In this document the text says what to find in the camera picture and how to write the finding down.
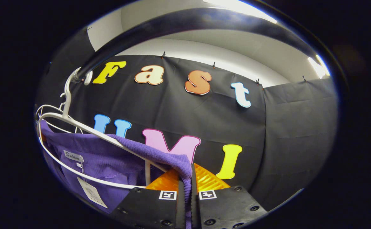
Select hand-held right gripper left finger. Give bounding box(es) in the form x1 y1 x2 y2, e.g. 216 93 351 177
109 168 186 229

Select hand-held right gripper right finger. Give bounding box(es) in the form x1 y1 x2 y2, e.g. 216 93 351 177
190 163 267 229

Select purple knit cardigan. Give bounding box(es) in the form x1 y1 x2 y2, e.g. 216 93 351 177
39 119 194 229

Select white hanger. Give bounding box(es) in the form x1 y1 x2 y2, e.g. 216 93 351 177
35 104 83 134
36 67 168 190

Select black clothes rack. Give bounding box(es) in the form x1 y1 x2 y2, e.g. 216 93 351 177
74 8 319 83

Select black backdrop cloth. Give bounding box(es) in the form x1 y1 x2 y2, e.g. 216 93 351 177
36 29 338 212

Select small rectangular ceiling light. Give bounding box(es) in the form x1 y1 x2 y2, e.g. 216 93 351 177
308 55 330 79

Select large rectangular ceiling light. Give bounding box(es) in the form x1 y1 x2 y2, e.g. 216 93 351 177
205 0 278 23

